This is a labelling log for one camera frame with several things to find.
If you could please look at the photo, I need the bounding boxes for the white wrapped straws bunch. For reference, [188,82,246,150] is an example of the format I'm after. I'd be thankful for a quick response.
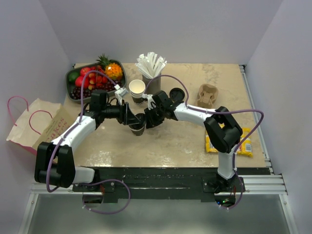
[135,52,167,79]

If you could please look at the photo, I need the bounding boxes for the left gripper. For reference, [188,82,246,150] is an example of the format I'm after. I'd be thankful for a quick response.
[102,99,141,125]

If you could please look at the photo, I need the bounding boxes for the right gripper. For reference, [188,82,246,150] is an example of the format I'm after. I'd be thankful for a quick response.
[145,105,166,129]

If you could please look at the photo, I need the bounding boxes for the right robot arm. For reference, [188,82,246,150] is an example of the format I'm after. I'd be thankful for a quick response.
[142,91,243,192]

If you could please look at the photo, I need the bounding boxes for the grey straw holder cup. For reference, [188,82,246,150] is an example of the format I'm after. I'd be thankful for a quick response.
[142,75,161,95]

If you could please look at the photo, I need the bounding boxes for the cardboard cup carrier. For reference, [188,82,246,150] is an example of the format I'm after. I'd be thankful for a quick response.
[197,84,218,109]

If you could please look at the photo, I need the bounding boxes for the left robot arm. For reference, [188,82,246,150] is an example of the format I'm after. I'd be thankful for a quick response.
[34,90,141,193]

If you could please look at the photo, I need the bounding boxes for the red apple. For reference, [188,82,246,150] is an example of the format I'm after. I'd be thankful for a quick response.
[75,76,89,89]
[80,67,91,77]

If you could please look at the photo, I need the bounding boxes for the green lime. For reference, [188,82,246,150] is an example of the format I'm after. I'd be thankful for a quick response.
[68,72,79,83]

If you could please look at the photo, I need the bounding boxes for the stack of paper cups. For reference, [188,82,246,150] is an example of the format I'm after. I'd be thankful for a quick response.
[129,79,146,105]

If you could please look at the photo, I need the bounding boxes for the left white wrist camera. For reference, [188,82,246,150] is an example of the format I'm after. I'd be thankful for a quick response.
[114,84,129,104]

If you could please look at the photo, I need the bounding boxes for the black plastic cup lid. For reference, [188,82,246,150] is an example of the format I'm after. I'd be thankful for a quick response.
[134,113,146,128]

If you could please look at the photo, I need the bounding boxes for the black paper coffee cup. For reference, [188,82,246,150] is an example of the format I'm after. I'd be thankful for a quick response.
[129,124,145,136]

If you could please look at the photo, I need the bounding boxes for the aluminium frame rail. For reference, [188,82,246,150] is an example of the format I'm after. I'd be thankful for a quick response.
[18,168,299,234]

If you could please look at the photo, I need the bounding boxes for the yellow snack bag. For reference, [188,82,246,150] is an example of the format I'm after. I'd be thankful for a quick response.
[205,128,253,157]

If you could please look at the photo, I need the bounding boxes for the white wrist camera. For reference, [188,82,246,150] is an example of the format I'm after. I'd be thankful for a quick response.
[142,94,156,110]
[114,84,129,104]

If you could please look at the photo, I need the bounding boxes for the small pineapple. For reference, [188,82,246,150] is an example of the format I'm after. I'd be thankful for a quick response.
[97,53,112,70]

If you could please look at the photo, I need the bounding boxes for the red apple lower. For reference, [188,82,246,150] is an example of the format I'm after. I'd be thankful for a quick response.
[75,76,89,89]

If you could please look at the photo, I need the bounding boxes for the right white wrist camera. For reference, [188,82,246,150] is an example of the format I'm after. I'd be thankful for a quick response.
[142,94,156,110]

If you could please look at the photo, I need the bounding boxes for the grey fruit tray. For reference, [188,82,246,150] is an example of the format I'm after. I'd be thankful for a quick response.
[65,63,115,103]

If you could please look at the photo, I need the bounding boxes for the brown paper bag pink handles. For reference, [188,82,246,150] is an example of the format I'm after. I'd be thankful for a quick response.
[6,96,75,155]

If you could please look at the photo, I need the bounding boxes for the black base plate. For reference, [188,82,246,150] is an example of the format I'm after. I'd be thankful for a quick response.
[72,167,247,203]

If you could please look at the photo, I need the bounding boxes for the orange spiky fruit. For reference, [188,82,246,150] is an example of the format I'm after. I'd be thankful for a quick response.
[105,62,123,80]

